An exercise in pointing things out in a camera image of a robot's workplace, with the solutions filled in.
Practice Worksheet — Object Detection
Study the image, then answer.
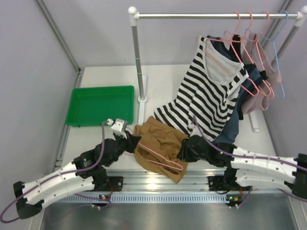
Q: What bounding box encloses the green plastic tray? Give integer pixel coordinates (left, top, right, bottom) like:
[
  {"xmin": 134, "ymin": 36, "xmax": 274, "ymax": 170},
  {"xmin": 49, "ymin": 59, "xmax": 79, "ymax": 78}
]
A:
[{"xmin": 66, "ymin": 85, "xmax": 135, "ymax": 127}]

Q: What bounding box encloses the metal clothes rack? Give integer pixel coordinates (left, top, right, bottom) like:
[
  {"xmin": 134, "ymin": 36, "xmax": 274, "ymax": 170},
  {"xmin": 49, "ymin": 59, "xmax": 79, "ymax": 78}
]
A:
[{"xmin": 128, "ymin": 6, "xmax": 307, "ymax": 125}]

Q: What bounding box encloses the light blue wire hanger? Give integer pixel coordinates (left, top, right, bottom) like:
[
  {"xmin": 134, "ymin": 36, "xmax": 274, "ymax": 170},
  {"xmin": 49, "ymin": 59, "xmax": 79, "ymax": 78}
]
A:
[{"xmin": 257, "ymin": 10, "xmax": 289, "ymax": 100}]

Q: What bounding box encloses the pink hanger with striped top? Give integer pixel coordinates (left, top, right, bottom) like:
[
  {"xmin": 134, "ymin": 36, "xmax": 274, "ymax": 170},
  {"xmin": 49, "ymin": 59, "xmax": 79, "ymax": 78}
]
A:
[{"xmin": 196, "ymin": 11, "xmax": 260, "ymax": 97}]

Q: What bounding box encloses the tan tank top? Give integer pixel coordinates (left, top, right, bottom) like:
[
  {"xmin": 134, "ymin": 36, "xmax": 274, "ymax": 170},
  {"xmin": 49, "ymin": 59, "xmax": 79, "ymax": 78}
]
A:
[{"xmin": 134, "ymin": 116, "xmax": 188, "ymax": 184}]

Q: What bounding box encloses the pink hanger with navy top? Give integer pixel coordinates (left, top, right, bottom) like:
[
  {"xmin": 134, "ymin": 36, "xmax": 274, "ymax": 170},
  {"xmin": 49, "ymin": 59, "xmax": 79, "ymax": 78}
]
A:
[{"xmin": 224, "ymin": 11, "xmax": 269, "ymax": 97}]

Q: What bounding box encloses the dusty pink tank top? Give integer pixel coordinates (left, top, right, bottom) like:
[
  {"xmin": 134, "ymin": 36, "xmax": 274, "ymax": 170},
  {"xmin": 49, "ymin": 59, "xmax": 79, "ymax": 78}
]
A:
[{"xmin": 241, "ymin": 32, "xmax": 282, "ymax": 114}]

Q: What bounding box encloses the pink wire hanger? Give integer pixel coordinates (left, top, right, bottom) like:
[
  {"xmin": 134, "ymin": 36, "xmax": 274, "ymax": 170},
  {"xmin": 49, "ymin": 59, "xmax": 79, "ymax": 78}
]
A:
[{"xmin": 126, "ymin": 126, "xmax": 184, "ymax": 171}]

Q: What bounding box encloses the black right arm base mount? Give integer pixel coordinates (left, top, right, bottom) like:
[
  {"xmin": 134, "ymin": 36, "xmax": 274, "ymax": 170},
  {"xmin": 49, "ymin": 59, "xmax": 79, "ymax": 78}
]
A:
[{"xmin": 207, "ymin": 175, "xmax": 239, "ymax": 193}]

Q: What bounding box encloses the black white striped tank top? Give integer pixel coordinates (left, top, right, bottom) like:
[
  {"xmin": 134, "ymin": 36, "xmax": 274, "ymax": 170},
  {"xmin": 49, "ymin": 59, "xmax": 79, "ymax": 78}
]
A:
[{"xmin": 154, "ymin": 36, "xmax": 249, "ymax": 141}]

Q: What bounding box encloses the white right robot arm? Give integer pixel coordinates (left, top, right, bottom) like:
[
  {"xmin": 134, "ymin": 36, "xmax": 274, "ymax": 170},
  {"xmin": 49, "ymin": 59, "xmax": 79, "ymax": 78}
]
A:
[{"xmin": 177, "ymin": 135, "xmax": 307, "ymax": 200}]

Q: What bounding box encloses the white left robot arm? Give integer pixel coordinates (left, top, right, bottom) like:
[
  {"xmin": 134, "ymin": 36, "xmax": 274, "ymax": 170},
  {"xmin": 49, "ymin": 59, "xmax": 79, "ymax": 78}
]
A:
[{"xmin": 13, "ymin": 133, "xmax": 141, "ymax": 219}]

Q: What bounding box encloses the navy blue tank top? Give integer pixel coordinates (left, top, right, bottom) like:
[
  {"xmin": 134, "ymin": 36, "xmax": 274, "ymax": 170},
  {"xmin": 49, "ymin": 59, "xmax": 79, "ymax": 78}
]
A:
[{"xmin": 206, "ymin": 35, "xmax": 263, "ymax": 144}]

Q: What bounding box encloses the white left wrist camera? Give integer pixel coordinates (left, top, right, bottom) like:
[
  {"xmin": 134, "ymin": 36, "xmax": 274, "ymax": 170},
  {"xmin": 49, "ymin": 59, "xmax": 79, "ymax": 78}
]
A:
[{"xmin": 107, "ymin": 118, "xmax": 128, "ymax": 139}]

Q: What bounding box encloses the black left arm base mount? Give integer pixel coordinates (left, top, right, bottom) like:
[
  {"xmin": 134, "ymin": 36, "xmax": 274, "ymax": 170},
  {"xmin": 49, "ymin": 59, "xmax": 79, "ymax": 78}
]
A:
[{"xmin": 86, "ymin": 176, "xmax": 124, "ymax": 192}]

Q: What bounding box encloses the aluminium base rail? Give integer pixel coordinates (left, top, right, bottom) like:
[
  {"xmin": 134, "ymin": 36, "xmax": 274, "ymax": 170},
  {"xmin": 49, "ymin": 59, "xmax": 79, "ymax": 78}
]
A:
[{"xmin": 38, "ymin": 169, "xmax": 298, "ymax": 204}]

